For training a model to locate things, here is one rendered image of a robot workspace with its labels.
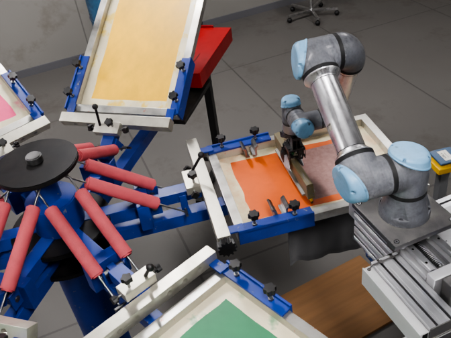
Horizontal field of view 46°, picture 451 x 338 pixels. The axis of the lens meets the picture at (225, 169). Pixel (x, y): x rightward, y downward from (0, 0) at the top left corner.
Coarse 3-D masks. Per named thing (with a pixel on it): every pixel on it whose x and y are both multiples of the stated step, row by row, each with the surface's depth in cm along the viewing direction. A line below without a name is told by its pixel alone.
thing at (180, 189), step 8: (176, 184) 222; (184, 184) 222; (160, 192) 219; (168, 192) 219; (176, 192) 218; (184, 192) 218; (200, 192) 220; (160, 200) 218; (168, 200) 219; (176, 200) 219
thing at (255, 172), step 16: (320, 144) 248; (240, 160) 245; (256, 160) 244; (272, 160) 242; (304, 160) 239; (320, 160) 238; (240, 176) 236; (256, 176) 234; (272, 176) 233; (288, 176) 232
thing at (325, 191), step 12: (288, 180) 229; (312, 180) 227; (324, 180) 226; (252, 192) 226; (264, 192) 225; (276, 192) 224; (288, 192) 223; (324, 192) 220; (336, 192) 219; (252, 204) 220; (264, 204) 219; (276, 204) 218; (300, 204) 217; (312, 204) 216; (264, 216) 213
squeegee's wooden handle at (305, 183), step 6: (276, 138) 240; (282, 138) 238; (276, 144) 244; (282, 144) 234; (294, 162) 223; (294, 168) 222; (300, 168) 219; (294, 174) 225; (300, 174) 216; (306, 174) 215; (300, 180) 217; (306, 180) 212; (306, 186) 210; (312, 186) 211; (306, 192) 213; (312, 192) 213; (312, 198) 214
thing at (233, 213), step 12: (360, 120) 254; (324, 132) 253; (372, 132) 244; (264, 144) 249; (384, 144) 235; (216, 156) 244; (228, 156) 248; (216, 168) 236; (216, 180) 233; (228, 192) 222; (228, 204) 216; (336, 204) 208; (348, 204) 208; (240, 216) 210; (324, 216) 207
